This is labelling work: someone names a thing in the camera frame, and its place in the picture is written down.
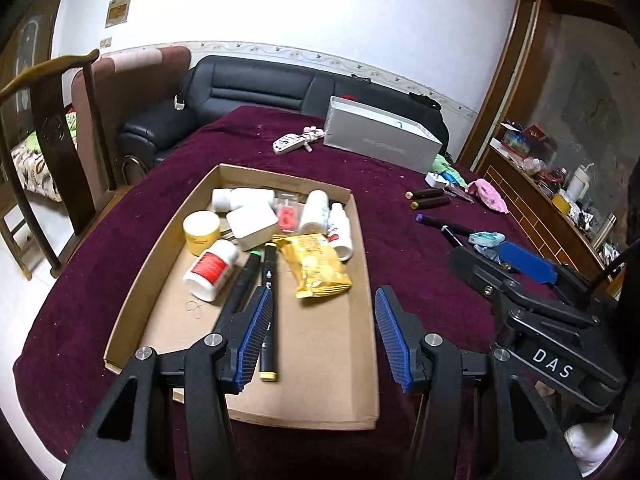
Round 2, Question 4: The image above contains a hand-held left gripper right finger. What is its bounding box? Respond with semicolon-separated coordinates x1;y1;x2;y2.
375;286;581;480

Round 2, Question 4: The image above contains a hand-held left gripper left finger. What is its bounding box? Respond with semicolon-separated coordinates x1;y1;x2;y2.
60;286;274;480

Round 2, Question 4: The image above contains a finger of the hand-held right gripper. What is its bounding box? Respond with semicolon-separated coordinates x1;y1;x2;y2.
500;241;616;307
447;247;596;328

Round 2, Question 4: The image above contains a black marker green cap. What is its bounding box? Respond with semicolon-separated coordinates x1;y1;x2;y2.
220;250;263;331

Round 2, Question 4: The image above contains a shallow cardboard box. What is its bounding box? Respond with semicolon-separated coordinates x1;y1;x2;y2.
103;162;379;431

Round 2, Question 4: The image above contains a black marker yellow cap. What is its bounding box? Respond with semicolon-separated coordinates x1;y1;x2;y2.
258;242;281;382

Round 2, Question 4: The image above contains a white bottle red label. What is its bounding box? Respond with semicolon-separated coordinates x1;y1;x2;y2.
182;240;239;302

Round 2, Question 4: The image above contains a yellow snack packet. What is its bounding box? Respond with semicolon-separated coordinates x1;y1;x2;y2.
275;233;352;300

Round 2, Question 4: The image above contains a white square box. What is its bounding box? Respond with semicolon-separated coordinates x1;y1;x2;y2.
226;205;278;252

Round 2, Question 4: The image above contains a yellow jar white lid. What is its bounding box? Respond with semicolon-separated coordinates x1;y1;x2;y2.
182;211;222;256

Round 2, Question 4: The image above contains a person's right hand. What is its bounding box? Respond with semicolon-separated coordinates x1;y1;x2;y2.
564;422;618;478

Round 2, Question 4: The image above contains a black glossy pen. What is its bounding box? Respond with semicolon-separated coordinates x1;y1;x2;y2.
440;222;476;249

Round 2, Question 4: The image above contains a wooden cabinet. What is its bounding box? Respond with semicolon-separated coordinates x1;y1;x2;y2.
457;0;640;301

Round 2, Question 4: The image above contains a pink cloth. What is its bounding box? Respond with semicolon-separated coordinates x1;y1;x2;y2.
467;178;509;214

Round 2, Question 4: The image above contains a maroon tablecloth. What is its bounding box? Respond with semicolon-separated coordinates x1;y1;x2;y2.
12;105;626;480

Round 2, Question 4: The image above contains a clear plastic packet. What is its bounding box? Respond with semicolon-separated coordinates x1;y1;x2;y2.
445;182;476;204

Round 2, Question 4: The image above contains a steel vacuum flask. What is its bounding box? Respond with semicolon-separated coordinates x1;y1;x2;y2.
590;212;617;251

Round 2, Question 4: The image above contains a white plastic jug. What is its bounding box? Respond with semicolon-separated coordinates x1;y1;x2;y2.
565;164;591;201

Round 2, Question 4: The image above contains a green white small packet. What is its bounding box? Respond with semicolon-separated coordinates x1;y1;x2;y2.
432;154;463;183

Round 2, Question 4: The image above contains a slim white bottle red print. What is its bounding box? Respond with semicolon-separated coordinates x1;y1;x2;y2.
327;202;355;262

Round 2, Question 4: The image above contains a cabinet shelf clutter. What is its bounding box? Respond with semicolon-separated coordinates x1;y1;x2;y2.
500;120;626;261

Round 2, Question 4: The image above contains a pink red blister packet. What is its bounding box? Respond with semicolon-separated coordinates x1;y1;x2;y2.
274;192;303;233

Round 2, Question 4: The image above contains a tall white bottle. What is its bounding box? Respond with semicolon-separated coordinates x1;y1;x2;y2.
300;189;331;235

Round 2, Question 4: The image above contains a grey rectangular box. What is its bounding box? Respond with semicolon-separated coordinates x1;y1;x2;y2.
323;96;443;175

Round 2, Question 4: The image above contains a black bag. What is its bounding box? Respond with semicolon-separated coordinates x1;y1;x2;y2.
407;91;443;111

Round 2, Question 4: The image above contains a white remote key fob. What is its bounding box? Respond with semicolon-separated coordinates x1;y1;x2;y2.
272;132;306;155

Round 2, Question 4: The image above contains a black leather sofa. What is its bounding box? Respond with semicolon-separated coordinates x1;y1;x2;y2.
118;55;451;168

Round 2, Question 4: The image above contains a floral green blanket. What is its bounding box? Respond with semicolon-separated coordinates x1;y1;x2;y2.
10;112;81;203

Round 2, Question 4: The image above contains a brown pink armchair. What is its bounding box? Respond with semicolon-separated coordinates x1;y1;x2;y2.
70;46;192;191

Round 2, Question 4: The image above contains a dark wooden chair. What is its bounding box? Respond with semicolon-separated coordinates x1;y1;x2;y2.
0;49;133;281

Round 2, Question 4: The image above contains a wooden glass-panel door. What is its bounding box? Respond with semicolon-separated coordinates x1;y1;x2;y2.
0;10;56;111

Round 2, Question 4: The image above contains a pink white keychain charm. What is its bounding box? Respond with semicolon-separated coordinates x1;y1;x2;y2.
301;126;326;153

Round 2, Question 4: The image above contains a small yellow wall plaque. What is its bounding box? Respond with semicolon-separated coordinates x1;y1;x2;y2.
105;0;132;28

